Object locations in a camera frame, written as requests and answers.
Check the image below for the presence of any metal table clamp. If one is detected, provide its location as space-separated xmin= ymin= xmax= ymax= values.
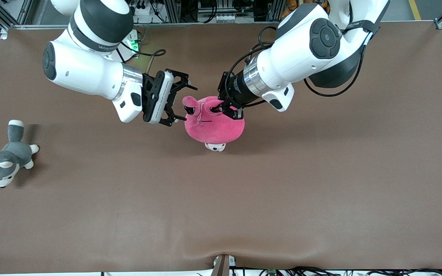
xmin=210 ymin=254 xmax=237 ymax=276

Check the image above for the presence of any aluminium table edge rail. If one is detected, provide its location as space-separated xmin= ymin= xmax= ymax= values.
xmin=8 ymin=21 xmax=436 ymax=29

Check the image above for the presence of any grey white husky plush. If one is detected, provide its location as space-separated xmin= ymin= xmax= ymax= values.
xmin=0 ymin=120 xmax=40 ymax=188

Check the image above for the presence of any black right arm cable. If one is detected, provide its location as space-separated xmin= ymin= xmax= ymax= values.
xmin=117 ymin=40 xmax=167 ymax=75

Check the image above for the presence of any white power strip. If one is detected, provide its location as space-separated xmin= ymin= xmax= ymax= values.
xmin=131 ymin=0 xmax=156 ymax=16

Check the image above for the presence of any brown table mat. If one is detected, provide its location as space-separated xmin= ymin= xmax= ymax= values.
xmin=0 ymin=21 xmax=442 ymax=274

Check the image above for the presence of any round hot pink plush toy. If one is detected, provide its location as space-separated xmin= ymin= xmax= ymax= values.
xmin=182 ymin=96 xmax=245 ymax=145

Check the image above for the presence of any orange plush toys pile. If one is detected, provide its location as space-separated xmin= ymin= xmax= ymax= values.
xmin=281 ymin=0 xmax=331 ymax=20

